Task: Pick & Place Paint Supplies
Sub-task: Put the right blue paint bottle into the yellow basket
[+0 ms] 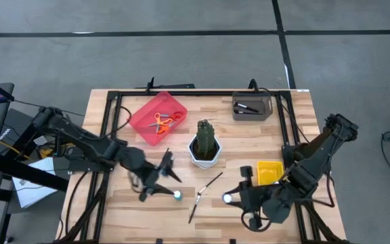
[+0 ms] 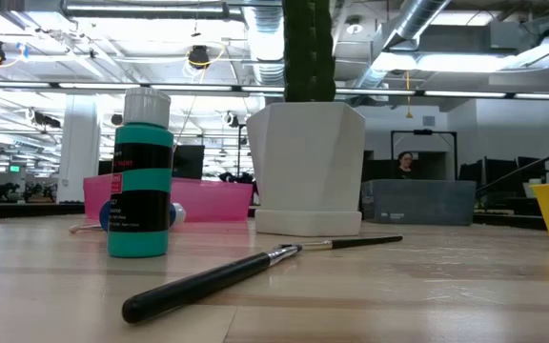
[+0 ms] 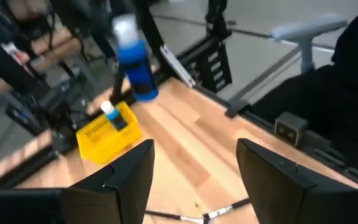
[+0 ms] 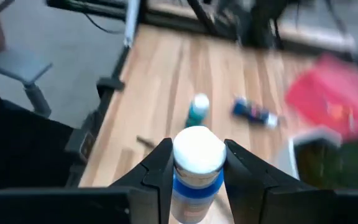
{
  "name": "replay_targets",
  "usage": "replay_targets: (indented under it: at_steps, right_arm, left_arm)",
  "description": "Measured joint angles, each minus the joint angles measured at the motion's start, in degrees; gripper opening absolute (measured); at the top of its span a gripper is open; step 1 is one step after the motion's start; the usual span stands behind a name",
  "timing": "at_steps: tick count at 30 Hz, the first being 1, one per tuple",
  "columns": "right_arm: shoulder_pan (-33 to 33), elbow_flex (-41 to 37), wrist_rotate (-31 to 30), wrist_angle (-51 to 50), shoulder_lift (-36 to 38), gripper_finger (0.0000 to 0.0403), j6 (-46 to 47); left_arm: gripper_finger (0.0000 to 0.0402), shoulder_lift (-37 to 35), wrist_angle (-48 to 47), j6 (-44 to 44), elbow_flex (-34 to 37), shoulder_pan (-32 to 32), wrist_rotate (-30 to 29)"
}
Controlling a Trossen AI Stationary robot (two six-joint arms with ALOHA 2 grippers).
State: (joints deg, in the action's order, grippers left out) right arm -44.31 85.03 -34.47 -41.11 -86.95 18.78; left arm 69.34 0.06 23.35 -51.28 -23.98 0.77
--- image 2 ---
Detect thin black-handled paintbrush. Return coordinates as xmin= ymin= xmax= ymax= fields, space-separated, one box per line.
xmin=279 ymin=233 xmax=404 ymax=252

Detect teal paint bottle white cap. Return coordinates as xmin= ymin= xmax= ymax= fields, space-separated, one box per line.
xmin=107 ymin=86 xmax=175 ymax=259

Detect thick black-handled paintbrush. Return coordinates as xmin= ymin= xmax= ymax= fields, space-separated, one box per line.
xmin=121 ymin=243 xmax=305 ymax=326

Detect grey plastic bin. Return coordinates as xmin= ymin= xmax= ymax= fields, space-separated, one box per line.
xmin=360 ymin=178 xmax=478 ymax=227

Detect dark blue paint bottle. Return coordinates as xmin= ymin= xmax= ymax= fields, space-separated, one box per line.
xmin=98 ymin=199 xmax=188 ymax=233

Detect thin brush with pale end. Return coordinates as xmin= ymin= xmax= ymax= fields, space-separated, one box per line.
xmin=67 ymin=223 xmax=105 ymax=235

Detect white hexagonal plant pot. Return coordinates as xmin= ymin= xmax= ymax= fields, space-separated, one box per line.
xmin=245 ymin=101 xmax=367 ymax=238

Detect pink-red translucent plastic bin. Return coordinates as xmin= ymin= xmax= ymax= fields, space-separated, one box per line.
xmin=82 ymin=172 xmax=254 ymax=224

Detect black desk monitor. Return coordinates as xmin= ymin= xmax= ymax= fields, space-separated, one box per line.
xmin=173 ymin=144 xmax=206 ymax=181
xmin=484 ymin=157 xmax=519 ymax=182

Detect green cactus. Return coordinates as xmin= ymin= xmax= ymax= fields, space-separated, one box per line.
xmin=281 ymin=0 xmax=337 ymax=104

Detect person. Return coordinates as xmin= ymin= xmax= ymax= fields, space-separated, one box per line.
xmin=394 ymin=151 xmax=419 ymax=181

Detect white building column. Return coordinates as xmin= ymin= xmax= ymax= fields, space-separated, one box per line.
xmin=56 ymin=93 xmax=101 ymax=204

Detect long ceiling light strip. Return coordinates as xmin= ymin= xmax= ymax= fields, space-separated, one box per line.
xmin=0 ymin=80 xmax=549 ymax=100

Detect silver spiral air duct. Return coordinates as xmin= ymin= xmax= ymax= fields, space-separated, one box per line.
xmin=243 ymin=4 xmax=286 ymax=87
xmin=350 ymin=0 xmax=452 ymax=91

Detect black background rig frame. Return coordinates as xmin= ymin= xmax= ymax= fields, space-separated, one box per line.
xmin=390 ymin=129 xmax=458 ymax=181

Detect silver rectangular air duct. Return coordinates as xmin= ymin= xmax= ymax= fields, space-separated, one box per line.
xmin=417 ymin=21 xmax=542 ymax=54

